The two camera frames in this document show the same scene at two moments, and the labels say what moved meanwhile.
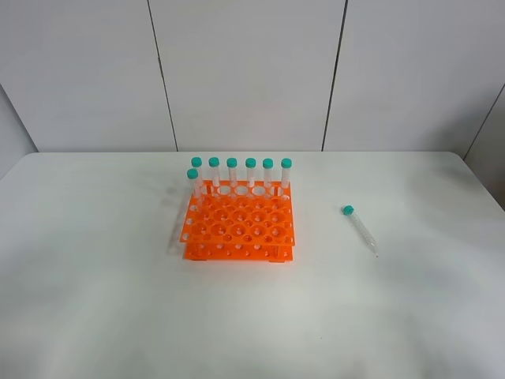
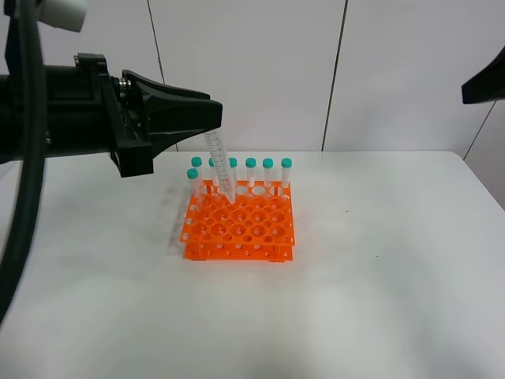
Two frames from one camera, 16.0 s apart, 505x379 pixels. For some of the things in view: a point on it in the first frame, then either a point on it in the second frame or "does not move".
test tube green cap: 349,210 -> 221,163
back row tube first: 196,163 does not move
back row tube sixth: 286,164 does not move
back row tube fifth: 267,164 does not move
